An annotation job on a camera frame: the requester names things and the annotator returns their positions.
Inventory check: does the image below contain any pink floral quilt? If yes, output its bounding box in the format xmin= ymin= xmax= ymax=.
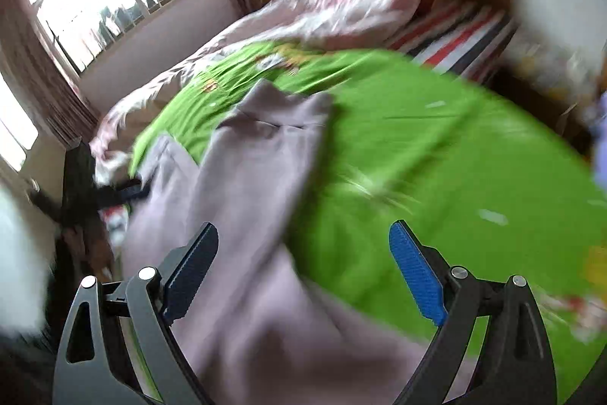
xmin=90 ymin=0 xmax=425 ymax=178

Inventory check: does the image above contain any small window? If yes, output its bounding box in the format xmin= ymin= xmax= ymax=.
xmin=0 ymin=73 xmax=39 ymax=171

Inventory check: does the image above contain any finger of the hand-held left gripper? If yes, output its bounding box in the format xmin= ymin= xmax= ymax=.
xmin=97 ymin=178 xmax=149 ymax=210

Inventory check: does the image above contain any mauve knit sweater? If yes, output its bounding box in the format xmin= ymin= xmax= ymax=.
xmin=121 ymin=80 xmax=475 ymax=405

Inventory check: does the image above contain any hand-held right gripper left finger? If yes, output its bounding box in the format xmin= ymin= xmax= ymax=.
xmin=52 ymin=222 xmax=220 ymax=405

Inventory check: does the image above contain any striped bed sheet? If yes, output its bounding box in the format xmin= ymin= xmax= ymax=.
xmin=384 ymin=0 xmax=520 ymax=83

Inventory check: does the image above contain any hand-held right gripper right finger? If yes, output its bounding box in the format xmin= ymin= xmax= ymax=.
xmin=389 ymin=220 xmax=558 ymax=405

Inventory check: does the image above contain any green printed blanket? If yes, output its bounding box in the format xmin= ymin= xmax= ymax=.
xmin=128 ymin=39 xmax=607 ymax=405

